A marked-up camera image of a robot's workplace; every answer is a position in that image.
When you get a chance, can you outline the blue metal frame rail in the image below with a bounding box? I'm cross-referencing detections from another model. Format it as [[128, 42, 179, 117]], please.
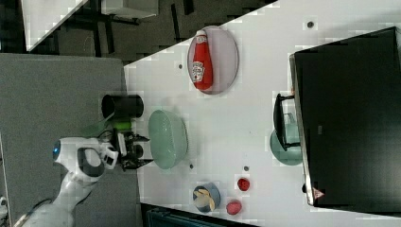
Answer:
[[145, 207, 235, 227]]

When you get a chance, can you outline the blue bowl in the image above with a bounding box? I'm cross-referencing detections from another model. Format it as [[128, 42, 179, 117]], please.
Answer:
[[193, 183, 220, 213]]

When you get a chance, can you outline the large black pot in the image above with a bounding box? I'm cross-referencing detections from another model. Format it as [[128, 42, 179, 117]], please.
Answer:
[[101, 95, 144, 118]]

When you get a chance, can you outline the banana toy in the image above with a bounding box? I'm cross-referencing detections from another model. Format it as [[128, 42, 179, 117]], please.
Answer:
[[193, 188, 216, 211]]

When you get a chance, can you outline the small black cup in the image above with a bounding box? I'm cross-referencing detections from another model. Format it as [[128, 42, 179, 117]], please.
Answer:
[[132, 144, 144, 159]]

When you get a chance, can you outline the light green mug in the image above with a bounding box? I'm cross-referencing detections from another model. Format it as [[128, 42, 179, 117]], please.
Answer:
[[270, 113, 304, 166]]

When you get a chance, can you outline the grey oval plate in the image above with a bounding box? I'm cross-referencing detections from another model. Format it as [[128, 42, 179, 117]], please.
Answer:
[[187, 26, 238, 95]]

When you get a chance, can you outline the toaster oven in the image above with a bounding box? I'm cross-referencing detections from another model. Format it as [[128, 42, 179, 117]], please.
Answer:
[[273, 26, 401, 217]]

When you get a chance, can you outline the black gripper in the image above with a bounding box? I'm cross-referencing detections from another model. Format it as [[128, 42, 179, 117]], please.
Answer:
[[113, 130, 152, 170]]

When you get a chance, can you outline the red ketchup bottle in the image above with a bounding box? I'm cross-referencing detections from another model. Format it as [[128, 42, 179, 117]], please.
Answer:
[[191, 30, 214, 90]]

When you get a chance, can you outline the red strawberry toy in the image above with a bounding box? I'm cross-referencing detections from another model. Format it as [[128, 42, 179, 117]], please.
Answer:
[[237, 178, 251, 191]]

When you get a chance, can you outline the red apple toy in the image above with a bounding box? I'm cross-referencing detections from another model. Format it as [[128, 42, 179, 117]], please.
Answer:
[[226, 201, 242, 216]]

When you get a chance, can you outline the green plastic strainer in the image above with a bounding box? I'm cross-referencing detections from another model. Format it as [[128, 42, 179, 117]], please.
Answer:
[[148, 110, 188, 169]]

